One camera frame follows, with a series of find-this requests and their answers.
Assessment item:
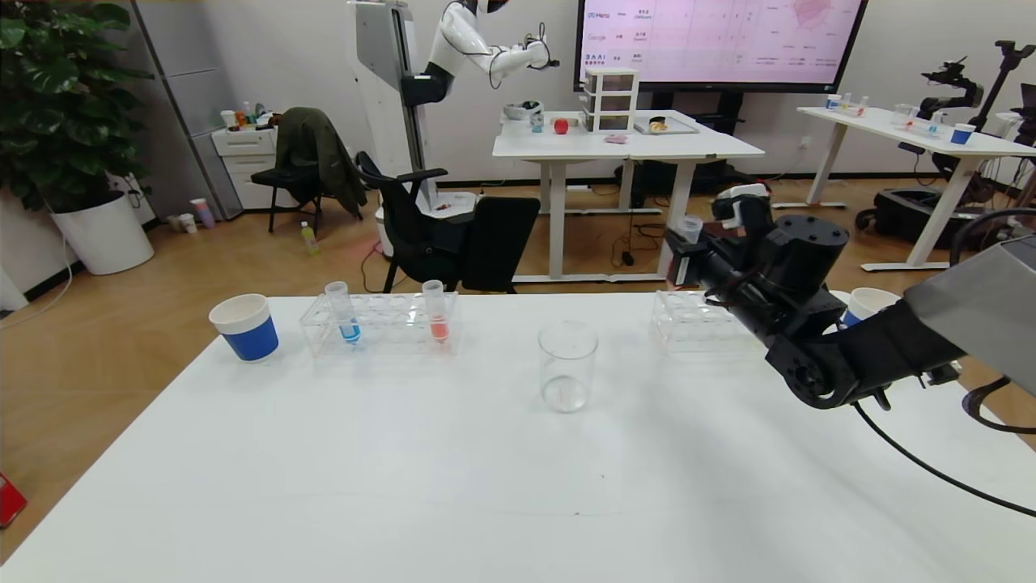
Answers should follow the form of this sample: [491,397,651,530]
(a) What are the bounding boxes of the black four-legged chair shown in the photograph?
[250,160,326,236]

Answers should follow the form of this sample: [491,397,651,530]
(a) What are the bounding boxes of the clear glass beaker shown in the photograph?
[538,320,600,415]

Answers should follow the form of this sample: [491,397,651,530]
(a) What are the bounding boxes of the large green potted plant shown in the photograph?
[0,0,156,215]

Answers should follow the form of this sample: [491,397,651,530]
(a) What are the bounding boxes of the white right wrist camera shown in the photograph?
[711,184,771,232]

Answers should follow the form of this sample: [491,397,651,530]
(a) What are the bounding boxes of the large wall display screen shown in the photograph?
[573,0,869,94]

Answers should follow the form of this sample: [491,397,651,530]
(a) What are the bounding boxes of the olive green jacket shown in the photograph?
[275,107,367,220]

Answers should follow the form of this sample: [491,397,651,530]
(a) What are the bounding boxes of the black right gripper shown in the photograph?
[663,228,749,290]

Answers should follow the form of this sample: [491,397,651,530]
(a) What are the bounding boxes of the white long desk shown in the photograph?
[797,105,1036,273]

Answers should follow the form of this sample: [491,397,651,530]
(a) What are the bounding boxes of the black office chair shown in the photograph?
[356,151,541,294]

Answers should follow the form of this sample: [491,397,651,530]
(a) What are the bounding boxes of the white plant pot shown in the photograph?
[50,192,155,276]

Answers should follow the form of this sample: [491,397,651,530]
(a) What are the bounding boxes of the grey tray with food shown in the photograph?
[634,116,700,137]

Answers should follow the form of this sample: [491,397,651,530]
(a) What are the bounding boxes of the white double desk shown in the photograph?
[492,111,766,284]

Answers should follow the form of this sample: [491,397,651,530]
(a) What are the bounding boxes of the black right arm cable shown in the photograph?
[850,209,1036,519]

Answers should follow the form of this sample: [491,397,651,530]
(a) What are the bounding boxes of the clear acrylic test tube rack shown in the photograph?
[652,289,770,359]
[299,291,461,359]

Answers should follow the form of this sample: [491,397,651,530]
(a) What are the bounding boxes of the white mini drawer organizer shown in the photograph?
[583,68,640,134]

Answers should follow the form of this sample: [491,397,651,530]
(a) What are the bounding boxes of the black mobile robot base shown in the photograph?
[856,188,1009,253]

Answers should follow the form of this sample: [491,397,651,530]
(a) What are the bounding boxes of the tall grey cabinet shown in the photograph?
[134,0,244,220]

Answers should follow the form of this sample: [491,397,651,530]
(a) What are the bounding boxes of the black tall stand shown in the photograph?
[967,40,1036,134]

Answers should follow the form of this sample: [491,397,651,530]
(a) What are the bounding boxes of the blue white paper cup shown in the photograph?
[840,287,902,330]
[209,293,280,363]

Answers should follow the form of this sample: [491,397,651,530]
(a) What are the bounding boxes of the blue pigment test tube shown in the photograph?
[325,281,362,346]

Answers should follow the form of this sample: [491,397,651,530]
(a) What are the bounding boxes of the white humanoid robot on column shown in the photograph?
[348,0,561,219]

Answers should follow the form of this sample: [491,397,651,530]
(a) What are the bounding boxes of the white drawer cabinet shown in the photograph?
[212,127,297,212]

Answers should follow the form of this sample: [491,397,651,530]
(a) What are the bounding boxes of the red flat object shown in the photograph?
[0,473,28,530]

